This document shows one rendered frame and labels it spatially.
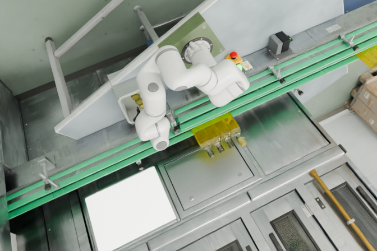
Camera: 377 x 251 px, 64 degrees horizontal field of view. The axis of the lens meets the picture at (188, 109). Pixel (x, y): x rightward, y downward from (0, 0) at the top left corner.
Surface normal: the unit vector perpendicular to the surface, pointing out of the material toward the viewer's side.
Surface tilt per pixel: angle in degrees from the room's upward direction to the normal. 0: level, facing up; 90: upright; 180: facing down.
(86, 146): 90
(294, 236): 90
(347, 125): 90
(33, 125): 90
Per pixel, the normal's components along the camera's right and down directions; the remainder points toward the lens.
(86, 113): 0.42, 0.73
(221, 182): -0.11, -0.55
